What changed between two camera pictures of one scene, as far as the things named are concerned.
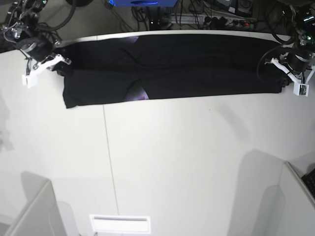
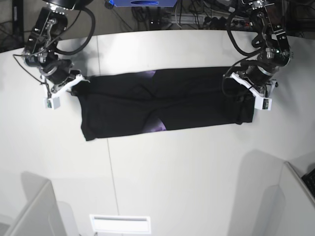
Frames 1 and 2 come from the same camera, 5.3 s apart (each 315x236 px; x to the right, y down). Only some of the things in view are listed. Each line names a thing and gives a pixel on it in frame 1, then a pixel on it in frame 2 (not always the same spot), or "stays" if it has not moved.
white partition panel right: [299, 212] stays
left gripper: [37, 51] → [61, 76]
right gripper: [292, 63] → [259, 80]
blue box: [143, 3] stays
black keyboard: [309, 179] stays
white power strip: [207, 19] stays
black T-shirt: [104, 70] → [129, 103]
